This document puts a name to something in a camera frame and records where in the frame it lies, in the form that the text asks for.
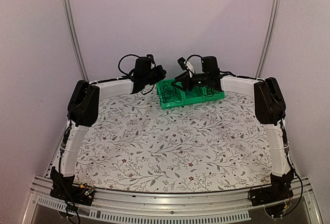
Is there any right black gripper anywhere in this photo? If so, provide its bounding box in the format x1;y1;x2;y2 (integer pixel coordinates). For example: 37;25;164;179
171;71;210;92

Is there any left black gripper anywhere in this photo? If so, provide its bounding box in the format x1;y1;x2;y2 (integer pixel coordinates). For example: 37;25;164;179
144;65;166;85

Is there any dark blue cable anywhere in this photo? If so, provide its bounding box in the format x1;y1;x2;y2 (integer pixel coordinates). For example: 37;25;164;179
160;79;183;104

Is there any thin black cable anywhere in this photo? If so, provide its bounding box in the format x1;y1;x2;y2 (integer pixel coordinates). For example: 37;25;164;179
205;86;220;98

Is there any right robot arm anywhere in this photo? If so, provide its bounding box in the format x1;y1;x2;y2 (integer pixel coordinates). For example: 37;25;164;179
172;56;296;205

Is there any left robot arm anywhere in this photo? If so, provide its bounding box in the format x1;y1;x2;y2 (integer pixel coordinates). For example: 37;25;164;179
50;54;167;200

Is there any left green bin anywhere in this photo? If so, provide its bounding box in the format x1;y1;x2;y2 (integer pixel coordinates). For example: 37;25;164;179
156;79;184;110

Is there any green bin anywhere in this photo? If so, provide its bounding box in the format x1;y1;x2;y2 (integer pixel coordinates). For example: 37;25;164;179
203;87;225;101
156;79;184;110
181;87;206;106

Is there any middle green bin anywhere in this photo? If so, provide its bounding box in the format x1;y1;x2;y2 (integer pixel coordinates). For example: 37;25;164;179
181;87;206;106

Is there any right green bin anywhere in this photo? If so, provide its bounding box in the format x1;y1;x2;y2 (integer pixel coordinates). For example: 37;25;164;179
203;87;225;101

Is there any floral table mat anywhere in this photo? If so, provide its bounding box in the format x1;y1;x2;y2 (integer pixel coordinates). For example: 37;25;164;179
53;81;293;193

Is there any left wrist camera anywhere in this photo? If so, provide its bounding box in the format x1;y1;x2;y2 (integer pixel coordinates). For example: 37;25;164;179
146;54;156;67

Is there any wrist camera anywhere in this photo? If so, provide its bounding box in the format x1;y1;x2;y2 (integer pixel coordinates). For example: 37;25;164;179
146;54;156;67
177;57;195;78

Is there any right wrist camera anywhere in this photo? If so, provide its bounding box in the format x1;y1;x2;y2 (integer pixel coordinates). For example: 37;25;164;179
177;57;195;78

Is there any left aluminium post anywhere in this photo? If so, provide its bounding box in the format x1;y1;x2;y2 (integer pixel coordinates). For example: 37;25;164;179
62;0;89;81

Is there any aluminium post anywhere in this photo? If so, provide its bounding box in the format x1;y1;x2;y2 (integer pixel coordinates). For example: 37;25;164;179
62;0;89;81
255;0;281;78

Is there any right aluminium post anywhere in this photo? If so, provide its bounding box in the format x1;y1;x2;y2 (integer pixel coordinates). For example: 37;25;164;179
255;0;281;78

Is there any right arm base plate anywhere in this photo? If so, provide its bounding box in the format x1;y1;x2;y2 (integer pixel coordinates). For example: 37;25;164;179
247;183;293;206

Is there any front aluminium rail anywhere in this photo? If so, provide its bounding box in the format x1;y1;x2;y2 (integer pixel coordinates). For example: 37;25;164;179
22;175;323;224

